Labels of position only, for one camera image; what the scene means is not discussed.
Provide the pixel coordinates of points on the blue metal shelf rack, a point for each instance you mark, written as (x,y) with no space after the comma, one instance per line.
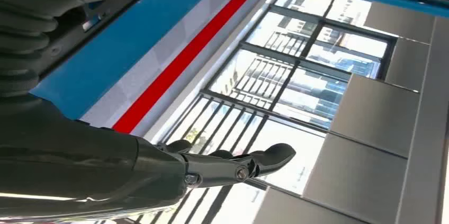
(122,47)

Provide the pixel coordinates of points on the window with black frame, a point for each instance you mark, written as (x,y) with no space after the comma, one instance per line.
(277,85)

